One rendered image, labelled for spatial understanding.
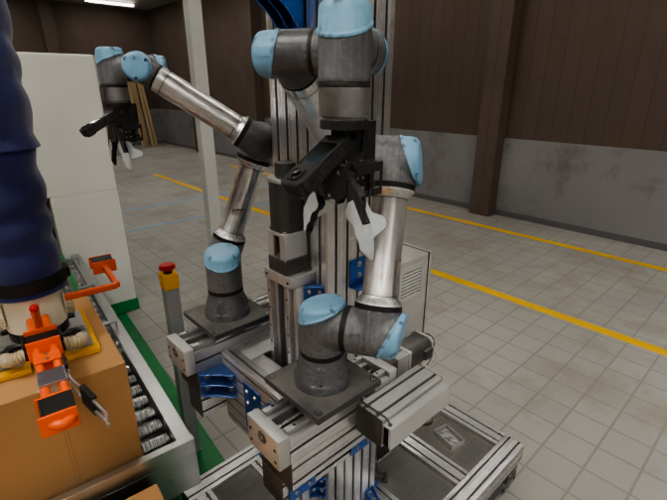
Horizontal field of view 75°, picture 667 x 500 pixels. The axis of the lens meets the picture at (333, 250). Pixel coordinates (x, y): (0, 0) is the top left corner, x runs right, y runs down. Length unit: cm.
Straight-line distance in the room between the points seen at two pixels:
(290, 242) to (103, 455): 95
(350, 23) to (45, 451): 146
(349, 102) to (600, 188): 579
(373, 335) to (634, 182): 540
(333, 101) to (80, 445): 137
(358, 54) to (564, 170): 587
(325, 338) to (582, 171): 554
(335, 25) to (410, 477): 183
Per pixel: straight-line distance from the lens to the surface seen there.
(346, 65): 63
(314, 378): 113
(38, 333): 154
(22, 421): 160
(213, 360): 153
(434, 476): 214
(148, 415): 200
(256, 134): 136
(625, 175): 623
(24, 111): 155
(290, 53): 77
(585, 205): 641
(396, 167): 103
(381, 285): 103
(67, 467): 173
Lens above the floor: 176
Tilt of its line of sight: 20 degrees down
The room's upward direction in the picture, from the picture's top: straight up
